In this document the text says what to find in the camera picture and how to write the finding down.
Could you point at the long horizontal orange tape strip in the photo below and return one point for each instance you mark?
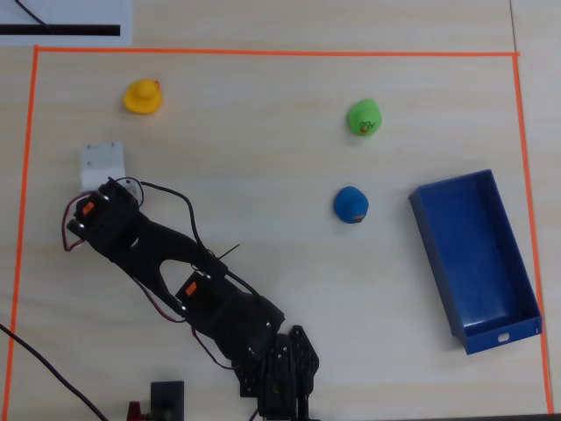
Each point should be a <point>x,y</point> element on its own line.
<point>280,52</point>

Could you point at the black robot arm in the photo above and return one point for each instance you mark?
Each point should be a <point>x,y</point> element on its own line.
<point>149,237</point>

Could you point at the yellow rubber duck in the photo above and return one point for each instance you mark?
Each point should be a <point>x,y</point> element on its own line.
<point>143,96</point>

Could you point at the black zip tie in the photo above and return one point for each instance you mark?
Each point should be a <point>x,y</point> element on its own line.
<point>230,251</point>

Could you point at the orange tape strip beside paper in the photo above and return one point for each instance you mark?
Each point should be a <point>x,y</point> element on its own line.
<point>24,184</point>

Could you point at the green rubber duck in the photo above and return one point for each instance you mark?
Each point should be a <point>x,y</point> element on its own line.
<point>364,117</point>

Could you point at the blue plastic box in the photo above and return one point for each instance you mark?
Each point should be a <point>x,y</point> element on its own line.
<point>475,259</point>

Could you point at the orange tape strip beside box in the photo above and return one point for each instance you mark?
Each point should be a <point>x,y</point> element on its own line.
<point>532,237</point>

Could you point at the small black box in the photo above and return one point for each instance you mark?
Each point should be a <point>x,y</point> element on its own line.
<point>167,399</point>

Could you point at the white paper with black stripe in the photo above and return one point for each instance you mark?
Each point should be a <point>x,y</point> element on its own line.
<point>66,15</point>

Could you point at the blue rubber duck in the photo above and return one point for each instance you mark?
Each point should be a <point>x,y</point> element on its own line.
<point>351,204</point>

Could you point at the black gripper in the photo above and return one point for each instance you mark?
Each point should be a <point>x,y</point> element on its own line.
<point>115,191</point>

